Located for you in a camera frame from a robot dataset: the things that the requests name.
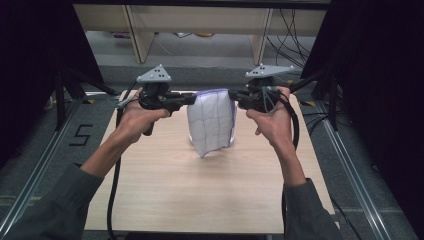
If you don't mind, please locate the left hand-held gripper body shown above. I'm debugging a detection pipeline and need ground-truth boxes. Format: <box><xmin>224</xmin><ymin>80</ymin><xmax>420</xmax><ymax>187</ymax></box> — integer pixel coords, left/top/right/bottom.
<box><xmin>135</xmin><ymin>64</ymin><xmax>178</xmax><ymax>137</ymax></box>

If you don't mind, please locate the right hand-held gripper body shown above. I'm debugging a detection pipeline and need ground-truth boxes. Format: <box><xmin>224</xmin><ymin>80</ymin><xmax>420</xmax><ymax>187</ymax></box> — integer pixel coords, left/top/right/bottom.
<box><xmin>237</xmin><ymin>63</ymin><xmax>296</xmax><ymax>113</ymax></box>

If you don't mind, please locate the person's left hand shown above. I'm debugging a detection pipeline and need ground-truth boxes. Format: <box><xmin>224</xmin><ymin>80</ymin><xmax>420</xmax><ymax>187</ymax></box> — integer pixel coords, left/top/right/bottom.
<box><xmin>114</xmin><ymin>87</ymin><xmax>172</xmax><ymax>145</ymax></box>

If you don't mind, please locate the person's right hand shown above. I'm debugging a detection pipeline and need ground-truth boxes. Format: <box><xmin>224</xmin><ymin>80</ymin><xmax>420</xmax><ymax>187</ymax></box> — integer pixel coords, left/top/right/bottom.
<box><xmin>245</xmin><ymin>85</ymin><xmax>295</xmax><ymax>152</ymax></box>

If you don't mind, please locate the black metal stand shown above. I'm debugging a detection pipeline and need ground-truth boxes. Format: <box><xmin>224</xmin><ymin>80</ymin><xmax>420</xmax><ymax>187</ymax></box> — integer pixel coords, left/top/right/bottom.
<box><xmin>288</xmin><ymin>68</ymin><xmax>340</xmax><ymax>132</ymax></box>
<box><xmin>53</xmin><ymin>64</ymin><xmax>118</xmax><ymax>132</ymax></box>

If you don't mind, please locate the light wooden shelf unit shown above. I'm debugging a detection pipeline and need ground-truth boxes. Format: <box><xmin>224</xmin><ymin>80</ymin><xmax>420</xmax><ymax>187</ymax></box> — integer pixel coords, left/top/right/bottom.
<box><xmin>73</xmin><ymin>4</ymin><xmax>328</xmax><ymax>65</ymax></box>

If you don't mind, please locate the dark curtain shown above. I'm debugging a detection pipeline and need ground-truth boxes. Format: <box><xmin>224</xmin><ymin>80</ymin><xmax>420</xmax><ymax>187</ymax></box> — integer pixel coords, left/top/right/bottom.
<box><xmin>0</xmin><ymin>0</ymin><xmax>105</xmax><ymax>169</ymax></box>
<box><xmin>300</xmin><ymin>0</ymin><xmax>424</xmax><ymax>232</ymax></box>

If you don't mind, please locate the grey cable plug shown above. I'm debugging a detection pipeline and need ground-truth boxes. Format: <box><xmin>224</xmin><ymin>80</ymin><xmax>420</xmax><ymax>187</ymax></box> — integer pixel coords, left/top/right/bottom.
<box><xmin>116</xmin><ymin>95</ymin><xmax>139</xmax><ymax>110</ymax></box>

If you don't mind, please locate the thick black gripper cable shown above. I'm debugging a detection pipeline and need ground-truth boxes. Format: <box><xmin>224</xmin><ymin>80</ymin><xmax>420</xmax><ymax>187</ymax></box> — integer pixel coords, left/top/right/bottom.
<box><xmin>278</xmin><ymin>87</ymin><xmax>301</xmax><ymax>240</ymax></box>
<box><xmin>106</xmin><ymin>107</ymin><xmax>124</xmax><ymax>240</ymax></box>

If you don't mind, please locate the bundle of thin black cables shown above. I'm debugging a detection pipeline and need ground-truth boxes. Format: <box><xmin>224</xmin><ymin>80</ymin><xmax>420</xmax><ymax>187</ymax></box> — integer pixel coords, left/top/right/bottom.
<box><xmin>265</xmin><ymin>8</ymin><xmax>318</xmax><ymax>70</ymax></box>

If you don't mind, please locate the metal floor rail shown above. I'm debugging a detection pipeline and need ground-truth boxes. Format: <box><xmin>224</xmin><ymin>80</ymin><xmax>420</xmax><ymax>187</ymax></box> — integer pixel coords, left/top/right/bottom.
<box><xmin>0</xmin><ymin>99</ymin><xmax>83</xmax><ymax>232</ymax></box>
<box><xmin>314</xmin><ymin>99</ymin><xmax>393</xmax><ymax>240</ymax></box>

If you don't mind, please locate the thin black floor cable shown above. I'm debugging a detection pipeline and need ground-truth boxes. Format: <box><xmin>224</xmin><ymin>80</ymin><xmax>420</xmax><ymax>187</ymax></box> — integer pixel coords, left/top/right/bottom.
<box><xmin>329</xmin><ymin>195</ymin><xmax>364</xmax><ymax>240</ymax></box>

